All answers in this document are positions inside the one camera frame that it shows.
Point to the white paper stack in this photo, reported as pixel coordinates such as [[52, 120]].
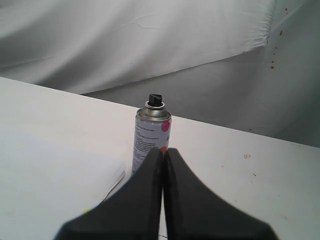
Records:
[[44, 184]]

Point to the white backdrop cloth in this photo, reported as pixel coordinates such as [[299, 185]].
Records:
[[250, 65]]

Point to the silver spray can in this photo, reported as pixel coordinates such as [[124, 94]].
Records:
[[152, 129]]

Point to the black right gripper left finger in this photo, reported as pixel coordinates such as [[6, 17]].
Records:
[[132, 213]]

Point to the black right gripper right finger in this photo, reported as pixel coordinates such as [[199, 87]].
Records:
[[194, 212]]

